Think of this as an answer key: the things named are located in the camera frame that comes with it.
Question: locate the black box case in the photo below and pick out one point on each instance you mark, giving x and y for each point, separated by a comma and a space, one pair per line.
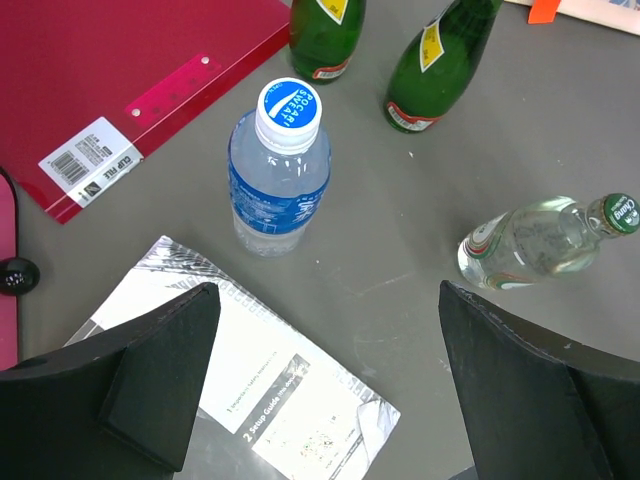
19, 275

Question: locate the setup guide booklet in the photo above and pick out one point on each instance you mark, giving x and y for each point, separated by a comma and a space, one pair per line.
274, 404

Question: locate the green bottle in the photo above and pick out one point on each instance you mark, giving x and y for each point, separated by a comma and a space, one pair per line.
323, 36
438, 65

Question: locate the clear glass bottle near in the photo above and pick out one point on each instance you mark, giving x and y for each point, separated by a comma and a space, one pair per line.
545, 240

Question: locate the red clip file folder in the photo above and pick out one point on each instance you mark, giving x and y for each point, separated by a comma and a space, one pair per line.
89, 89

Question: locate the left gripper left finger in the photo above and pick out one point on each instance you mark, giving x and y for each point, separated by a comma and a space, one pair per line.
120, 404

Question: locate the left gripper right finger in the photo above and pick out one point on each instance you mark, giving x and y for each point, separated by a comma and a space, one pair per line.
536, 404

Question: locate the plastic Pocari Sweat bottle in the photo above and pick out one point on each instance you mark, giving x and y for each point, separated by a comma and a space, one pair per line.
279, 167

